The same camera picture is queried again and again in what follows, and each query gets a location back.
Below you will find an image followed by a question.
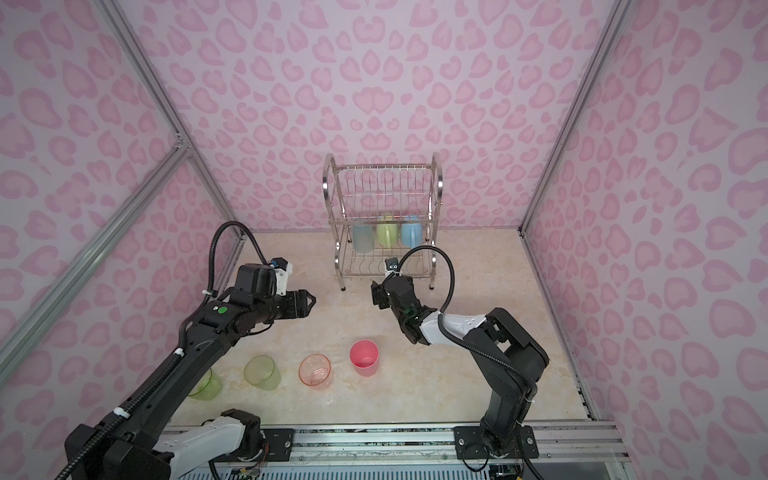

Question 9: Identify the light blue ceramic mug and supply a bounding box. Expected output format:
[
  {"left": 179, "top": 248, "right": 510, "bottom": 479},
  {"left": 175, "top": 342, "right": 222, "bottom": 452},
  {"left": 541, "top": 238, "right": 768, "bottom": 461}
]
[{"left": 400, "top": 215, "right": 423, "bottom": 249}]

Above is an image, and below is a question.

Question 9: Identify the light green ceramic mug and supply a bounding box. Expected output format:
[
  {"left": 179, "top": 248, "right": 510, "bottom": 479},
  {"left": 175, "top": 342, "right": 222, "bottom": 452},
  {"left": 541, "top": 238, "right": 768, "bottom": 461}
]
[{"left": 376, "top": 214, "right": 398, "bottom": 249}]

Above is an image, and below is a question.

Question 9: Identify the translucent pink plastic cup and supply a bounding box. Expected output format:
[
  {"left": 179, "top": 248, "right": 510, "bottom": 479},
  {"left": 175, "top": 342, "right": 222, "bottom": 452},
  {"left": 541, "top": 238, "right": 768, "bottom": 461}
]
[{"left": 298, "top": 353, "right": 333, "bottom": 390}]

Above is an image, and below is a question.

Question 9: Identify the translucent teal plastic cup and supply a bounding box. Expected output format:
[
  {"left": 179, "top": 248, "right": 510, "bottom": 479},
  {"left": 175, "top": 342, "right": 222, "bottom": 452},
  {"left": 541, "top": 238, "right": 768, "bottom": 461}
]
[{"left": 352, "top": 223, "right": 376, "bottom": 254}]

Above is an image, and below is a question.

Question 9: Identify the translucent green plastic cup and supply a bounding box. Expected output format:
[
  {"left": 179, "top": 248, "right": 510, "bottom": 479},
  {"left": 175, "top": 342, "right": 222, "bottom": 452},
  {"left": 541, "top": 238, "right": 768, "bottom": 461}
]
[{"left": 243, "top": 355, "right": 281, "bottom": 391}]

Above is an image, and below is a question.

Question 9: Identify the opaque pink plastic cup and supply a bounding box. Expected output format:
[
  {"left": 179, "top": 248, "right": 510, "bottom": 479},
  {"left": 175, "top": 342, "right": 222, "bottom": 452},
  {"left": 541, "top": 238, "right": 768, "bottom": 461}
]
[{"left": 349, "top": 339, "right": 379, "bottom": 377}]

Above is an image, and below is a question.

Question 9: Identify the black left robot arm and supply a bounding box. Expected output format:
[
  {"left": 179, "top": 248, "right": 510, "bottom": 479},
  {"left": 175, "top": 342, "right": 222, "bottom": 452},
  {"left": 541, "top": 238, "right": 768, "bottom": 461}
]
[{"left": 58, "top": 257, "right": 316, "bottom": 479}]

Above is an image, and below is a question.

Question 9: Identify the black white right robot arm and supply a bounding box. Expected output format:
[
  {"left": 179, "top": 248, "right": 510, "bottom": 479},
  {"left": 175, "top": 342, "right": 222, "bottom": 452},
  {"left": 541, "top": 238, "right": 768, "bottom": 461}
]
[{"left": 371, "top": 275, "right": 549, "bottom": 457}]

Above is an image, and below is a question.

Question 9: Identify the steel two-tier dish rack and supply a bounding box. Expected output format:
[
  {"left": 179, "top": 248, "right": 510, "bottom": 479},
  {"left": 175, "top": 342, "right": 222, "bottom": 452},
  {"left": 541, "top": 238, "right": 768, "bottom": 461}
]
[{"left": 322, "top": 153, "right": 444, "bottom": 291}]

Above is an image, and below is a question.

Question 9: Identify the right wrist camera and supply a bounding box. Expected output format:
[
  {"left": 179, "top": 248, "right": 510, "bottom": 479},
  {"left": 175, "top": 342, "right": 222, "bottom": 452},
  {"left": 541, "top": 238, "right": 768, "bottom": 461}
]
[{"left": 384, "top": 257, "right": 401, "bottom": 276}]

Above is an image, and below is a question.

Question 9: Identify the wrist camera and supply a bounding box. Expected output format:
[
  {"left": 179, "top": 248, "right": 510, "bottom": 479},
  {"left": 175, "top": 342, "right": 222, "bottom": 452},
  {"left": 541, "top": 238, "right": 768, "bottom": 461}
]
[
  {"left": 270, "top": 257, "right": 293, "bottom": 297},
  {"left": 384, "top": 257, "right": 401, "bottom": 276}
]

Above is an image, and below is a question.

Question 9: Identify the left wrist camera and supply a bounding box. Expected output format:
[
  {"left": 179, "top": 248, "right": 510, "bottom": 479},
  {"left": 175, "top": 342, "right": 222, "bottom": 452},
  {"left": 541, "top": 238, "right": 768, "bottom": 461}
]
[{"left": 270, "top": 257, "right": 293, "bottom": 297}]

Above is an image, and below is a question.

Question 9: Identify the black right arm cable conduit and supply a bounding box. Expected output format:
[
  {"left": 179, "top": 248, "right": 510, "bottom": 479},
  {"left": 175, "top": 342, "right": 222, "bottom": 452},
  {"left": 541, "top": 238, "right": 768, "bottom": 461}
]
[{"left": 389, "top": 245, "right": 539, "bottom": 397}]

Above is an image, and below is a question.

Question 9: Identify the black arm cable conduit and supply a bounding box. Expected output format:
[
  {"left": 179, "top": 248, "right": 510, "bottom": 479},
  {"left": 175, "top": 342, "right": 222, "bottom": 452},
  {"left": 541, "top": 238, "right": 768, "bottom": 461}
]
[
  {"left": 53, "top": 221, "right": 271, "bottom": 480},
  {"left": 389, "top": 245, "right": 539, "bottom": 397}
]

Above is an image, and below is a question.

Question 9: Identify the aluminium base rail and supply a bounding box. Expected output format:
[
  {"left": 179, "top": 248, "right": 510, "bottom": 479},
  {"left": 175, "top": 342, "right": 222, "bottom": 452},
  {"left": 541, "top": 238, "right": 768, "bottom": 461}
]
[{"left": 110, "top": 419, "right": 637, "bottom": 480}]

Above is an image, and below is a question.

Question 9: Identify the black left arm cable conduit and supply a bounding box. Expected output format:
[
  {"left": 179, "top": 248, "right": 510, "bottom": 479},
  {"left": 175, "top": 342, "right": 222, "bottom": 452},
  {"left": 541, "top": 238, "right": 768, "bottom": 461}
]
[{"left": 53, "top": 221, "right": 271, "bottom": 480}]

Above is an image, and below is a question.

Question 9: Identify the aluminium diagonal frame bar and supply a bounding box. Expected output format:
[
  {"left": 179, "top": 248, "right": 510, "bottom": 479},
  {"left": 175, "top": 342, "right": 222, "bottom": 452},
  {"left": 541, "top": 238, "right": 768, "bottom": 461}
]
[{"left": 1, "top": 142, "right": 189, "bottom": 384}]

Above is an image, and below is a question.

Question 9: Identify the aluminium corner frame post left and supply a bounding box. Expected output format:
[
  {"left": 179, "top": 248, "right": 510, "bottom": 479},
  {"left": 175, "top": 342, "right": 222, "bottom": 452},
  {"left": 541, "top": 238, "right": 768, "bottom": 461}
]
[{"left": 93, "top": 0, "right": 237, "bottom": 220}]

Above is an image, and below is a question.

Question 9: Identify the aluminium corner frame post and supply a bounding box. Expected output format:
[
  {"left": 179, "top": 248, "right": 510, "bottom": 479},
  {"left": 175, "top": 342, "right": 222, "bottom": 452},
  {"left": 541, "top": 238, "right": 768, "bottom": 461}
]
[
  {"left": 93, "top": 0, "right": 237, "bottom": 220},
  {"left": 518, "top": 0, "right": 637, "bottom": 237}
]

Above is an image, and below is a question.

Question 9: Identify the aluminium corner frame post right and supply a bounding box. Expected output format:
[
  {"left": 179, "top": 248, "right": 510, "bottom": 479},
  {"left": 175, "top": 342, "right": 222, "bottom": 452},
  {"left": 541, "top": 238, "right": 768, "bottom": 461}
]
[{"left": 518, "top": 0, "right": 637, "bottom": 237}]

